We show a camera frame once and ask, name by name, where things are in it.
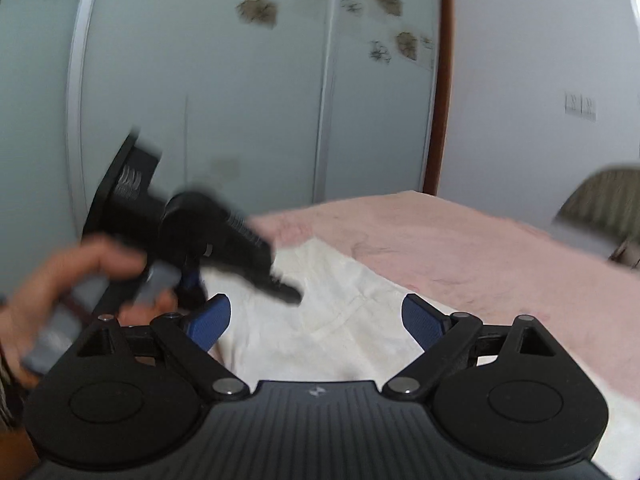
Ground person's left hand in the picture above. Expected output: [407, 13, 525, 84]
[0, 237, 178, 388]

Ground olive padded headboard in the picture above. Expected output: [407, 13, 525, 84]
[552, 162, 640, 266]

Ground person's left forearm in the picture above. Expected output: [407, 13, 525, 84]
[0, 345, 41, 480]

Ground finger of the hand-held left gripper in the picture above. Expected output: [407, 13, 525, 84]
[250, 269, 302, 306]
[179, 259, 209, 309]

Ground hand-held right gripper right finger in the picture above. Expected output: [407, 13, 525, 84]
[381, 293, 557, 402]

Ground floral glass wardrobe doors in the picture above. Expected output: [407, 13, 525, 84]
[0, 0, 443, 306]

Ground brown wooden trim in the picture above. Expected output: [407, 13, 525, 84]
[420, 0, 455, 197]

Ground white pants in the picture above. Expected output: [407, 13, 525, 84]
[200, 237, 640, 480]

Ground pink blanket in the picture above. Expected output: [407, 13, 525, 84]
[250, 190, 640, 406]

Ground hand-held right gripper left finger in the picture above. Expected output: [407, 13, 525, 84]
[75, 294, 251, 402]

